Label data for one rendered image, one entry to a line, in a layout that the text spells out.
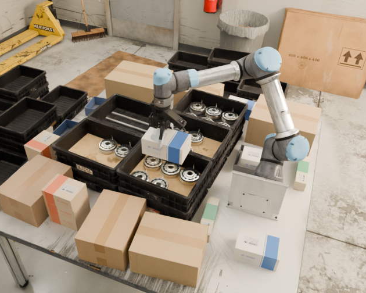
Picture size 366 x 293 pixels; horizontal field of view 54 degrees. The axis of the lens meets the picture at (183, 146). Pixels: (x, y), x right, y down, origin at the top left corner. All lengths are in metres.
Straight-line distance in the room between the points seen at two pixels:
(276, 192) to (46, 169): 1.16
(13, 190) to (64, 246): 0.36
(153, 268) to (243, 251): 0.41
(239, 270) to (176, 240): 0.33
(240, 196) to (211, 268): 0.40
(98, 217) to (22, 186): 0.43
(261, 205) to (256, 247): 0.27
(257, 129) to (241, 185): 0.57
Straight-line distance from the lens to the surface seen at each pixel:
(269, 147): 1.82
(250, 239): 1.74
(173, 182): 1.87
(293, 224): 1.98
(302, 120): 2.34
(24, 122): 3.02
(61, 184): 1.80
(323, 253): 2.83
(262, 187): 1.82
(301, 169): 2.20
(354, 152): 3.78
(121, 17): 5.33
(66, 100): 3.39
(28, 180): 1.96
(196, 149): 2.07
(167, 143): 1.63
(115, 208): 1.73
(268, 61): 1.67
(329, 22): 4.45
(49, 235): 1.90
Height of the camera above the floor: 2.17
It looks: 40 degrees down
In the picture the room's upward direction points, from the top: 3 degrees clockwise
